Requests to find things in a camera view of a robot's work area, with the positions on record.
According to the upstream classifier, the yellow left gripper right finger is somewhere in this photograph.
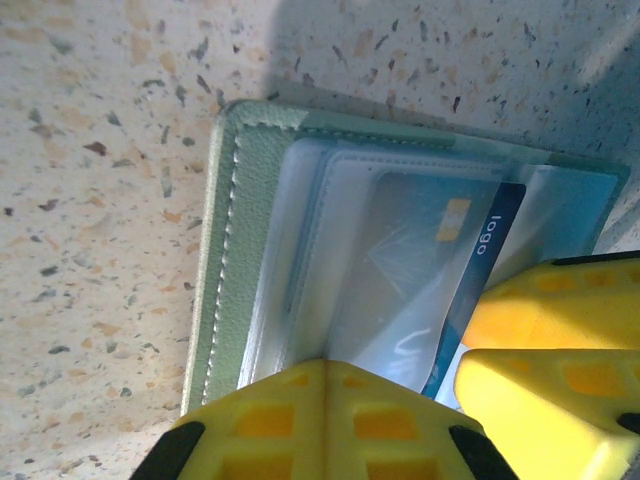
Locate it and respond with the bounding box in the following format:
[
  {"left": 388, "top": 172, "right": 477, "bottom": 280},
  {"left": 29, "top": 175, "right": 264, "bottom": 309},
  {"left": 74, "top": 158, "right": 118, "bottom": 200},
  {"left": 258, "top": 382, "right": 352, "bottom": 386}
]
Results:
[{"left": 325, "top": 359, "right": 521, "bottom": 480}]

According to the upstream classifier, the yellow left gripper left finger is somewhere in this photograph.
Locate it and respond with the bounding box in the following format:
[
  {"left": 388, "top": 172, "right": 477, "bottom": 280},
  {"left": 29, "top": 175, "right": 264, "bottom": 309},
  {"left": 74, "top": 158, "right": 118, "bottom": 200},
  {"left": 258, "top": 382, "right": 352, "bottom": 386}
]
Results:
[{"left": 132, "top": 358, "right": 329, "bottom": 480}]

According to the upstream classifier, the blue credit card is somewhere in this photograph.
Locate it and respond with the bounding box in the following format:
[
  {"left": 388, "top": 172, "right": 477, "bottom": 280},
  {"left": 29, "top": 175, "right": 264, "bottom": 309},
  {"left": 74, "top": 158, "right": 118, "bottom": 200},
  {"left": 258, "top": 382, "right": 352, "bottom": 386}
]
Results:
[{"left": 369, "top": 172, "right": 529, "bottom": 402}]

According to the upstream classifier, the pale green card holder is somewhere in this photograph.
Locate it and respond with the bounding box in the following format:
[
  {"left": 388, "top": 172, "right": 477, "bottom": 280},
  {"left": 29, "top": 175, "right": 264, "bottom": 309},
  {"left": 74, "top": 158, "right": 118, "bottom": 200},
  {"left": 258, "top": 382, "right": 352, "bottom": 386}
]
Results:
[{"left": 179, "top": 98, "right": 633, "bottom": 417}]

